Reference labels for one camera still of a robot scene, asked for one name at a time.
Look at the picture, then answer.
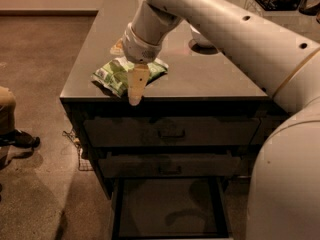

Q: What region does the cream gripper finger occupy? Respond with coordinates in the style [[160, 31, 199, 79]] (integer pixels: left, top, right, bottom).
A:
[[127, 64, 150, 106], [110, 39, 124, 56]]

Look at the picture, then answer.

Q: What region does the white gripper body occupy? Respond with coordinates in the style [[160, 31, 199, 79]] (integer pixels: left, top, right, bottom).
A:
[[122, 23, 162, 64]]

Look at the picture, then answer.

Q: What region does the black shoe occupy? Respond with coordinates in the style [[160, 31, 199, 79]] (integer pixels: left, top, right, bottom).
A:
[[0, 129, 40, 149]]

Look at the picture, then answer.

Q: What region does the white ceramic bowl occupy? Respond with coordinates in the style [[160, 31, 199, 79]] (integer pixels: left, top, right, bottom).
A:
[[190, 26, 214, 48]]

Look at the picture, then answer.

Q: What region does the dark middle left drawer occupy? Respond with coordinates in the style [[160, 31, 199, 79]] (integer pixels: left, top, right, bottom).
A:
[[98, 152, 241, 178]]

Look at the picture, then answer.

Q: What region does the wire rack on floor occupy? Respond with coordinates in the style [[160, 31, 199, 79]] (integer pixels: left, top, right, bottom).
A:
[[62, 129, 93, 172]]

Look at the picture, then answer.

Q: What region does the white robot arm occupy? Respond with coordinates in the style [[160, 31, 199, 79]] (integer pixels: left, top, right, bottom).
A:
[[121, 0, 320, 240]]

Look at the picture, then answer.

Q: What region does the open dark bottom drawer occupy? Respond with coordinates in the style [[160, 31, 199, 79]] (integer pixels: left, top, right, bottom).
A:
[[111, 177, 233, 240]]

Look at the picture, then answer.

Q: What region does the green jalapeno chip bag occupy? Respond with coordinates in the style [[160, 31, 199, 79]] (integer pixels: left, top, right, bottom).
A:
[[91, 57, 169, 97]]

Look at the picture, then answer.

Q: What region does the dark top left drawer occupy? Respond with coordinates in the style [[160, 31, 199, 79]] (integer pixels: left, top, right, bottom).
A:
[[84, 117, 259, 148]]

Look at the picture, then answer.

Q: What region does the dark kettle at corner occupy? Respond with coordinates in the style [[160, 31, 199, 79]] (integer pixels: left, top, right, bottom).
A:
[[299, 0, 320, 16]]

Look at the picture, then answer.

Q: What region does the tan trouser leg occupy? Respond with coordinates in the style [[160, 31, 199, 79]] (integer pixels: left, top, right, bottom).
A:
[[0, 86, 16, 135]]

